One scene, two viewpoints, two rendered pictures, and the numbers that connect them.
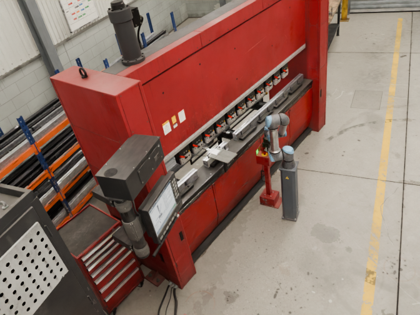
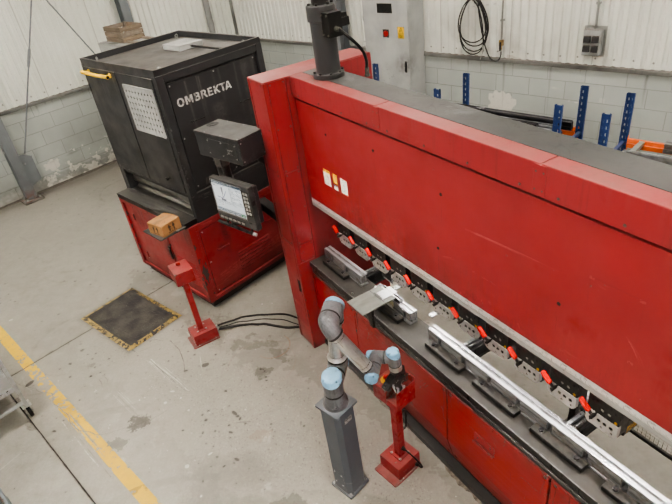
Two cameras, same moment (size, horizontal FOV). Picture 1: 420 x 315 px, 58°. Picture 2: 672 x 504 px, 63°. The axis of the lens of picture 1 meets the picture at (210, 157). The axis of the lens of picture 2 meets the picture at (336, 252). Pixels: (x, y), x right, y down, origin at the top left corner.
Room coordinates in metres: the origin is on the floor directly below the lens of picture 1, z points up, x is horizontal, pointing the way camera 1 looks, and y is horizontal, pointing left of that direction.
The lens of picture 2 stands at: (3.93, -2.88, 3.22)
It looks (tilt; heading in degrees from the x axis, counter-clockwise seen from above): 33 degrees down; 107
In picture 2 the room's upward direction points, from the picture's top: 8 degrees counter-clockwise
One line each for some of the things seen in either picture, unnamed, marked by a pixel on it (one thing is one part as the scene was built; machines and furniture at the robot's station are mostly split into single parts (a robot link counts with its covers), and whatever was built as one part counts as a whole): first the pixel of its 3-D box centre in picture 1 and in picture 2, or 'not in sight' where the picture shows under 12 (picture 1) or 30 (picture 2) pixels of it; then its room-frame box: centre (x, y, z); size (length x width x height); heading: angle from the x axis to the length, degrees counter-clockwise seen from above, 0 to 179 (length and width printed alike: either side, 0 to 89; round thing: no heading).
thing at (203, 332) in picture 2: not in sight; (191, 302); (1.51, 0.43, 0.41); 0.25 x 0.20 x 0.83; 45
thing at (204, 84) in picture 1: (237, 64); (456, 233); (3.83, -0.49, 1.74); 3.00 x 0.08 x 0.80; 135
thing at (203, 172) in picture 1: (249, 133); (451, 363); (3.80, -0.52, 0.85); 3.00 x 0.21 x 0.04; 135
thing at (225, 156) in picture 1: (222, 155); (371, 300); (3.27, -0.14, 1.00); 0.26 x 0.18 x 0.01; 45
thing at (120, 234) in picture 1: (139, 227); (263, 213); (2.26, 0.69, 1.18); 0.40 x 0.24 x 0.07; 135
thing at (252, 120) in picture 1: (271, 104); (542, 417); (4.27, -0.92, 0.92); 1.67 x 0.06 x 0.10; 135
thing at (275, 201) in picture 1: (271, 197); (397, 461); (3.45, -0.67, 0.06); 0.25 x 0.20 x 0.12; 54
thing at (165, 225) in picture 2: not in sight; (162, 223); (1.27, 0.73, 1.04); 0.30 x 0.26 x 0.12; 150
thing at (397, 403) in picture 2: (265, 154); (393, 386); (3.47, -0.64, 0.75); 0.20 x 0.16 x 0.18; 144
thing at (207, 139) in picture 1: (207, 133); (383, 257); (3.35, -0.02, 1.26); 0.15 x 0.09 x 0.17; 135
